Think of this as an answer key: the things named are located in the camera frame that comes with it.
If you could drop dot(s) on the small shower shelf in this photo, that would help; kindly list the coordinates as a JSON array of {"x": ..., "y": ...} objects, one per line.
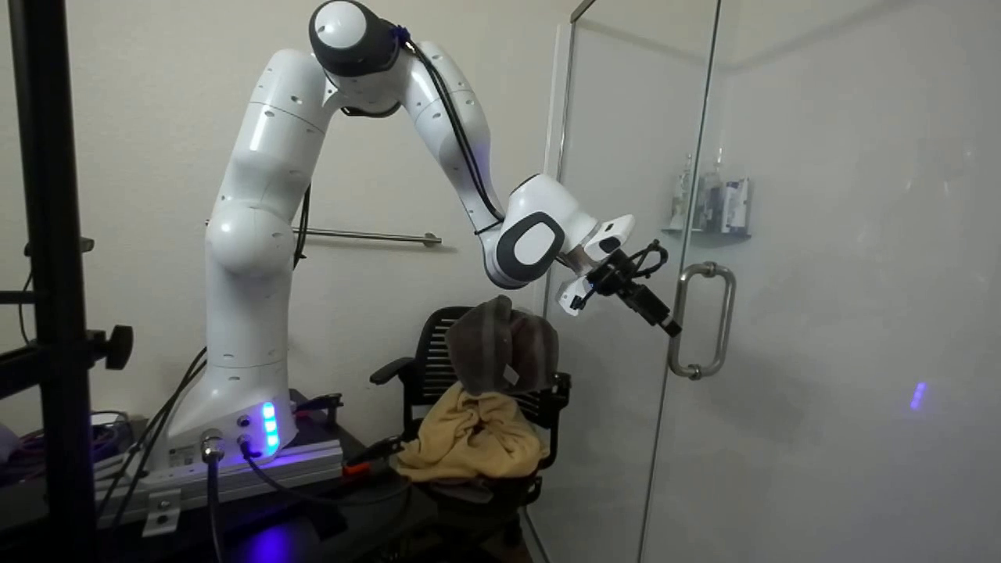
[{"x": 709, "y": 235}]

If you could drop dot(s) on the red and black hand tool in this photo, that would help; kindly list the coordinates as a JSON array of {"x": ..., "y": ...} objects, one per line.
[{"x": 363, "y": 467}]

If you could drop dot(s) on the black mesh office chair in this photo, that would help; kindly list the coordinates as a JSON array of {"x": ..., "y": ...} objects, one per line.
[{"x": 431, "y": 356}]

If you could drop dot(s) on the yellow towel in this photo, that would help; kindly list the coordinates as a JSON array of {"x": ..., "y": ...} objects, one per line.
[{"x": 471, "y": 438}]

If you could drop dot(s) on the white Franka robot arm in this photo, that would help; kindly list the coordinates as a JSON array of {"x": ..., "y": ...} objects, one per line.
[{"x": 255, "y": 262}]

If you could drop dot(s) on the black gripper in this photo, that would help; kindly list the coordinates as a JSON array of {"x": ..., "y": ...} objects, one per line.
[{"x": 615, "y": 276}]

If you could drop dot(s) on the fixed glass shower panel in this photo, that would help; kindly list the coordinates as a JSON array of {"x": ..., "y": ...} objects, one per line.
[{"x": 609, "y": 128}]

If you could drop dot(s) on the white bottle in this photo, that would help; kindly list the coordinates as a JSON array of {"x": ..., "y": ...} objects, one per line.
[{"x": 681, "y": 209}]

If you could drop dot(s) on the glass shower door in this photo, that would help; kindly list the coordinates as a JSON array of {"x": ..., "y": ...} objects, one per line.
[{"x": 834, "y": 315}]

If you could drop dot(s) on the black camera stand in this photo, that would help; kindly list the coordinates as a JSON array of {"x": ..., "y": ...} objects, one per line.
[{"x": 50, "y": 262}]

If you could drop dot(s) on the chrome wall towel bar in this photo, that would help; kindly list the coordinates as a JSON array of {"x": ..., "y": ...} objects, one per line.
[{"x": 377, "y": 238}]

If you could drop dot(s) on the grey towel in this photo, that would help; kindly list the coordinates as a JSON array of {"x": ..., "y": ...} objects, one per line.
[{"x": 501, "y": 345}]

